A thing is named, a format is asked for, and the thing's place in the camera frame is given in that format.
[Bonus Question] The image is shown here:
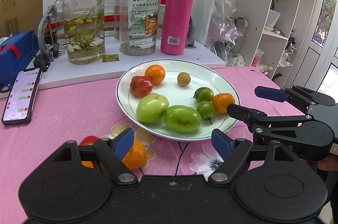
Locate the grey metal phone stand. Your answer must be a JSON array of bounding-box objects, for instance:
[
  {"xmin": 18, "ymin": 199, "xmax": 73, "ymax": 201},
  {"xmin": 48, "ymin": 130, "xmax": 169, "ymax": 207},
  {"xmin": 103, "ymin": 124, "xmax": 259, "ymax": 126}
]
[{"xmin": 33, "ymin": 5, "xmax": 60, "ymax": 72}]

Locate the blue box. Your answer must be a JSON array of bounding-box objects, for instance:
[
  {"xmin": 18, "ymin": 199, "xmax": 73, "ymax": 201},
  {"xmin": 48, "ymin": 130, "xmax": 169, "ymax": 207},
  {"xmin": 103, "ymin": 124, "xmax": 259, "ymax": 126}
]
[{"xmin": 0, "ymin": 31, "xmax": 40, "ymax": 93}]

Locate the brown kiwi back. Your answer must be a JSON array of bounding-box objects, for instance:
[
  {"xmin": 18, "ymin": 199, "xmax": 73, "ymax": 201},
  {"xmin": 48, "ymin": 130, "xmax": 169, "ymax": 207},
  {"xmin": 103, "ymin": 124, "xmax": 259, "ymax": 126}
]
[{"xmin": 177, "ymin": 72, "xmax": 191, "ymax": 87}]

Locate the red wax apple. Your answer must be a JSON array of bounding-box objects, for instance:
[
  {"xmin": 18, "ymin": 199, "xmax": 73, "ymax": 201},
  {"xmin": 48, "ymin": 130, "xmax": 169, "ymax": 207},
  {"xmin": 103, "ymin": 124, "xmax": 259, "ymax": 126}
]
[{"xmin": 129, "ymin": 76, "xmax": 153, "ymax": 98}]

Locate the clear plastic bag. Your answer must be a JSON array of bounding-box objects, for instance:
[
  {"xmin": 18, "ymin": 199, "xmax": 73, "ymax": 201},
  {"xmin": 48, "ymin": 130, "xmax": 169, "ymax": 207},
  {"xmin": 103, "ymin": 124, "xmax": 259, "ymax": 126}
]
[{"xmin": 205, "ymin": 0, "xmax": 246, "ymax": 67}]

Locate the large green fruit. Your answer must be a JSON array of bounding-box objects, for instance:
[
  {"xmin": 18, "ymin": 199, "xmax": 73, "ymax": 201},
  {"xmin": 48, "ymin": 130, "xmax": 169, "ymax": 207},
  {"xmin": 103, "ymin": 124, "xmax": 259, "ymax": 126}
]
[
  {"xmin": 136, "ymin": 93, "xmax": 169, "ymax": 124},
  {"xmin": 163, "ymin": 105, "xmax": 202, "ymax": 133}
]

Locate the pink thermos bottle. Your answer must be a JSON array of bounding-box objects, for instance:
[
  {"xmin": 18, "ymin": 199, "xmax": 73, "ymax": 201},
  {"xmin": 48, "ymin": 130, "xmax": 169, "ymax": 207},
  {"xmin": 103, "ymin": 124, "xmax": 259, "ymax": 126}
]
[{"xmin": 160, "ymin": 0, "xmax": 194, "ymax": 55}]

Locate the orange tangerine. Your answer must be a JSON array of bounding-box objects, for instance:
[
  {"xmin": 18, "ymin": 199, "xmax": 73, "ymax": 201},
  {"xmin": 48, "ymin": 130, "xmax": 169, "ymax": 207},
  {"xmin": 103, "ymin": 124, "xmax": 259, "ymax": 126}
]
[
  {"xmin": 144, "ymin": 64, "xmax": 166, "ymax": 86},
  {"xmin": 122, "ymin": 139, "xmax": 147, "ymax": 171},
  {"xmin": 211, "ymin": 93, "xmax": 236, "ymax": 113},
  {"xmin": 81, "ymin": 161, "xmax": 95, "ymax": 169}
]

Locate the small green tomato front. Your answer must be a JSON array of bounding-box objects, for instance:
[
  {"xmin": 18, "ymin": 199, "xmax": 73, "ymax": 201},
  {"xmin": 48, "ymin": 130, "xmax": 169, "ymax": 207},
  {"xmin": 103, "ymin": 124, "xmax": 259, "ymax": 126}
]
[{"xmin": 196, "ymin": 101, "xmax": 216, "ymax": 124}]

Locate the gold sticker label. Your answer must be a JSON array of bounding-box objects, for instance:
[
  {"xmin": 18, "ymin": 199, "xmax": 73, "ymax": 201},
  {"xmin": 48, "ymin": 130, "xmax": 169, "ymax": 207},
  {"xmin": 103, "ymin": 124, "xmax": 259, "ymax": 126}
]
[{"xmin": 102, "ymin": 54, "xmax": 119, "ymax": 63}]

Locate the white round plate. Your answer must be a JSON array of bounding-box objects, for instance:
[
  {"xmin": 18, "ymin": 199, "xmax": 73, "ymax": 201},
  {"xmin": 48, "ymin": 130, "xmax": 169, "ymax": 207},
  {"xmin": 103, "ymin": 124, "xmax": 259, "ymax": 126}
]
[{"xmin": 116, "ymin": 59, "xmax": 241, "ymax": 142}]

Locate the red fruit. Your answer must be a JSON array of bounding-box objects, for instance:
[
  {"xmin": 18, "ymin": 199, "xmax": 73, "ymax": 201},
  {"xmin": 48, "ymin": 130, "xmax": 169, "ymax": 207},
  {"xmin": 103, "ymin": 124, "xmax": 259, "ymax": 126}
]
[{"xmin": 79, "ymin": 136, "xmax": 100, "ymax": 146}]

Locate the black smartphone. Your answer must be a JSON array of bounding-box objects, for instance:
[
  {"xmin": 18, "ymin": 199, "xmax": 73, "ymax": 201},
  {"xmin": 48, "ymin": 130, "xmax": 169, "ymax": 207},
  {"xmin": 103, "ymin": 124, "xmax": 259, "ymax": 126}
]
[{"xmin": 2, "ymin": 68, "xmax": 42, "ymax": 126}]

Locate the white shelf unit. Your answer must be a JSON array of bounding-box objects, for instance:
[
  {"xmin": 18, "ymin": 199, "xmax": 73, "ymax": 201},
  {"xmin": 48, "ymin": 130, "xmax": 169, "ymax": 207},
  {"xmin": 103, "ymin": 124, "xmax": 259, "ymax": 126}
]
[{"xmin": 192, "ymin": 0, "xmax": 318, "ymax": 87}]

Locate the white raised platform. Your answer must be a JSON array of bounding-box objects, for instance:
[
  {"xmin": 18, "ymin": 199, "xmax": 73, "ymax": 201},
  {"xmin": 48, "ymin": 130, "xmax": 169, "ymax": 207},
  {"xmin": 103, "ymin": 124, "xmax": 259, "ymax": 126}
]
[{"xmin": 38, "ymin": 36, "xmax": 226, "ymax": 97}]

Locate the clear labelled tea jar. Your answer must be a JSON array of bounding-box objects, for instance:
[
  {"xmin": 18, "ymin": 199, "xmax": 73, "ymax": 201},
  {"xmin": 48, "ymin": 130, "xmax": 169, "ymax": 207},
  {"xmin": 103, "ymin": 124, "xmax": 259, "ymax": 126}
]
[{"xmin": 119, "ymin": 0, "xmax": 160, "ymax": 56}]

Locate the person's right hand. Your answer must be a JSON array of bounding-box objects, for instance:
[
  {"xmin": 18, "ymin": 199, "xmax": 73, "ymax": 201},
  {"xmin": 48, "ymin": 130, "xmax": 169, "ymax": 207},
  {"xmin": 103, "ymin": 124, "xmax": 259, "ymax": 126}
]
[{"xmin": 317, "ymin": 154, "xmax": 338, "ymax": 172}]

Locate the small green tomato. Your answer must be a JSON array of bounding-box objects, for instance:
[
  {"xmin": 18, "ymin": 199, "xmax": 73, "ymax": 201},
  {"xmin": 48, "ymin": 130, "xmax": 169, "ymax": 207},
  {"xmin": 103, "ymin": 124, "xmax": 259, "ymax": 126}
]
[
  {"xmin": 196, "ymin": 101, "xmax": 216, "ymax": 124},
  {"xmin": 193, "ymin": 87, "xmax": 214, "ymax": 103}
]

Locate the grey metal bracket right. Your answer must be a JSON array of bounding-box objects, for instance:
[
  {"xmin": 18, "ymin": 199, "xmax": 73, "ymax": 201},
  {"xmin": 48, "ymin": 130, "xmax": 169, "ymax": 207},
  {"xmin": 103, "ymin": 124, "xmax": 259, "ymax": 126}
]
[{"xmin": 185, "ymin": 16, "xmax": 196, "ymax": 48}]

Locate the glass vase with plant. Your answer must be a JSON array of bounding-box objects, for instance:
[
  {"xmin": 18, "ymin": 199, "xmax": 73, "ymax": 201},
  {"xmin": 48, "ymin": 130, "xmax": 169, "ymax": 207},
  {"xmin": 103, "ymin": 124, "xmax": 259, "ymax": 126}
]
[{"xmin": 63, "ymin": 0, "xmax": 105, "ymax": 65}]

